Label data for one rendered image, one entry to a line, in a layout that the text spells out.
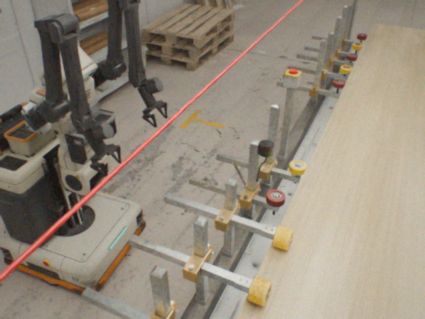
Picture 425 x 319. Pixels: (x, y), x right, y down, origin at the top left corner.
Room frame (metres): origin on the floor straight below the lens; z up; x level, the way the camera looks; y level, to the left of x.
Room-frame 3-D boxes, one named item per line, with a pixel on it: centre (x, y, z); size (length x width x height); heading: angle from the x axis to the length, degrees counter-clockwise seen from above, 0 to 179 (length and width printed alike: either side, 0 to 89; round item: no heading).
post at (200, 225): (0.90, 0.04, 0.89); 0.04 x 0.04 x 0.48; 64
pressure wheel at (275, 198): (1.26, -0.27, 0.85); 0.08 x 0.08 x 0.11
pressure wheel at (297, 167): (1.48, -0.40, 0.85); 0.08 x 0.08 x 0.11
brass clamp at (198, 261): (0.88, 0.05, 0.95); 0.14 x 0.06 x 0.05; 154
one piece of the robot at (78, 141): (1.63, 0.60, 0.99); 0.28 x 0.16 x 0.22; 158
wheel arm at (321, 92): (2.46, -0.66, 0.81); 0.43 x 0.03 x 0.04; 64
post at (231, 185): (1.13, -0.07, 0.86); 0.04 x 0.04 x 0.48; 64
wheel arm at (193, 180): (1.35, -0.09, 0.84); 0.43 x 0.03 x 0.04; 64
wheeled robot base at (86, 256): (1.74, 0.86, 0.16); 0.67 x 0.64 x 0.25; 68
